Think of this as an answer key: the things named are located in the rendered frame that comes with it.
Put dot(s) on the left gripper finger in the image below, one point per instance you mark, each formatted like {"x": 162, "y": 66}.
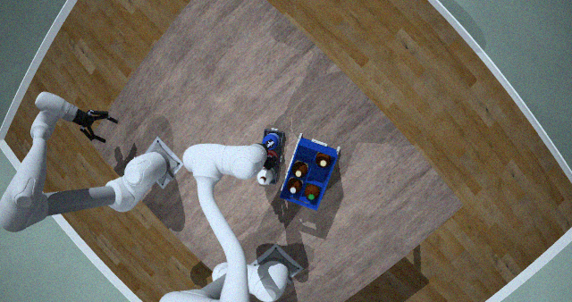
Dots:
{"x": 92, "y": 134}
{"x": 101, "y": 115}

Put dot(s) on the brown bottle with cream cap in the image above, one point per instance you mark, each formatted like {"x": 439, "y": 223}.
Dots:
{"x": 299, "y": 168}

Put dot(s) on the brown bottle with white cap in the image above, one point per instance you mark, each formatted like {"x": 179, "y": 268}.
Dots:
{"x": 321, "y": 160}
{"x": 294, "y": 185}

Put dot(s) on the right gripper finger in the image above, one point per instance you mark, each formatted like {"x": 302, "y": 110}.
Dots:
{"x": 270, "y": 143}

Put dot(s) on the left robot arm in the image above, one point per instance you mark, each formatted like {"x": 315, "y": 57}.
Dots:
{"x": 26, "y": 187}

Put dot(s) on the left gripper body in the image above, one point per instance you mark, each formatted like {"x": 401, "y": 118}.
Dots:
{"x": 82, "y": 118}

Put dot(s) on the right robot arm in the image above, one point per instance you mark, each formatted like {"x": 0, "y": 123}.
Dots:
{"x": 268, "y": 279}

